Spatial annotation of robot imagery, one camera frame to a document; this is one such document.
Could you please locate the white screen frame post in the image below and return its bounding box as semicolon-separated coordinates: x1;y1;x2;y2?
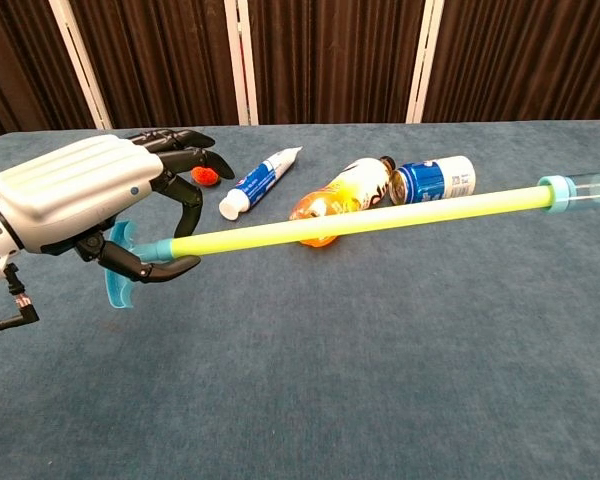
223;0;260;126
48;0;113;130
405;0;446;124

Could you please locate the orange drink plastic bottle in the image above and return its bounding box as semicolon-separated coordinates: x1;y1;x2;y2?
288;155;397;247

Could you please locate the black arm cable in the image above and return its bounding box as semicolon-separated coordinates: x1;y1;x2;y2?
0;262;40;336

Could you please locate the dark brown screen panel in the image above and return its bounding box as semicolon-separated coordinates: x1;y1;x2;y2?
68;0;241;129
0;0;97;146
422;0;600;124
248;0;425;126

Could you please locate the blue white drink can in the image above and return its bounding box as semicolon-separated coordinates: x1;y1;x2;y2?
389;154;477;209

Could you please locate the blue white toothpaste tube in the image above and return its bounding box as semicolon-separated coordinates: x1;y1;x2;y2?
218;145;304;221

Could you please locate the small orange ball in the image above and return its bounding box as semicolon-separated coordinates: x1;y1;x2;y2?
190;166;220;188

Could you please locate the yellow and teal water pump toy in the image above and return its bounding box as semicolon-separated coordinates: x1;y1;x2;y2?
103;185;554;310

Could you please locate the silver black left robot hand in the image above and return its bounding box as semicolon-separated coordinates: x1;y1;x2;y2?
0;128;236;285

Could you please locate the blue grey tablecloth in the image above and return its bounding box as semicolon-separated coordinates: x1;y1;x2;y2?
0;118;600;480

